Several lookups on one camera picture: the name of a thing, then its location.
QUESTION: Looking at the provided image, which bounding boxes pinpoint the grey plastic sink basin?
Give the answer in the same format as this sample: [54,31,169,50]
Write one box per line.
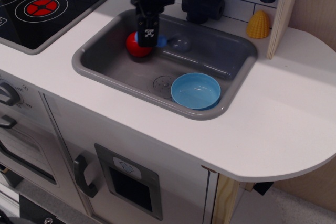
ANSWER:
[72,9,257,120]

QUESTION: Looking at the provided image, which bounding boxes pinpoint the grey dispenser panel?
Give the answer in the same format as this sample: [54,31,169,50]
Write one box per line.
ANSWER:
[95,143,163,221]

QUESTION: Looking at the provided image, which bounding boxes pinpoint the black toy stovetop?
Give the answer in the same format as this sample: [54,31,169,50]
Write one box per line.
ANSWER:
[1,0,106,55]

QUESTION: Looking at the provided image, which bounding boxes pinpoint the red toy apple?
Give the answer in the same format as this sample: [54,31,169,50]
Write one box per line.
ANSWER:
[126,32,153,57]

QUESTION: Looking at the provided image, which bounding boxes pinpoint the light blue plastic bowl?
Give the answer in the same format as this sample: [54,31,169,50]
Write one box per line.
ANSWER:
[171,73,222,110]

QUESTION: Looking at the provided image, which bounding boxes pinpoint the toy oven door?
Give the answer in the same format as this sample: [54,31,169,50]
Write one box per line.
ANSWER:
[1,111,85,212]

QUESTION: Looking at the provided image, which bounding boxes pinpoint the grey oven door handle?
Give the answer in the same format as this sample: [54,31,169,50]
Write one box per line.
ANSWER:
[0,115,17,129]

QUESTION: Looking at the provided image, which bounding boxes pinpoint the yellow toy corn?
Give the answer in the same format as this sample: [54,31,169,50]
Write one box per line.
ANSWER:
[246,10,270,39]

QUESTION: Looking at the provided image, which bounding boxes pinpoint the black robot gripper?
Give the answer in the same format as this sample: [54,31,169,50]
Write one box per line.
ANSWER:
[131,0,175,47]

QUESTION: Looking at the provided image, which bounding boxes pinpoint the blue and grey toy spoon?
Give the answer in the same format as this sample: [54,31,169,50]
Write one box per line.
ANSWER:
[135,32,191,52]

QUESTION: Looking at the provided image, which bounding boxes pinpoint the grey oven knob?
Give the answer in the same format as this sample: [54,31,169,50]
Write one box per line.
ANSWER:
[1,82,24,106]

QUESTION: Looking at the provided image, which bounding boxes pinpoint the light wooden side post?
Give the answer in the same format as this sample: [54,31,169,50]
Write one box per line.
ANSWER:
[266,0,295,59]

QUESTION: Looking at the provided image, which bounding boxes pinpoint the grey cabinet door handle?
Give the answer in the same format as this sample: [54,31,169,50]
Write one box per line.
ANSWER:
[73,155,98,198]

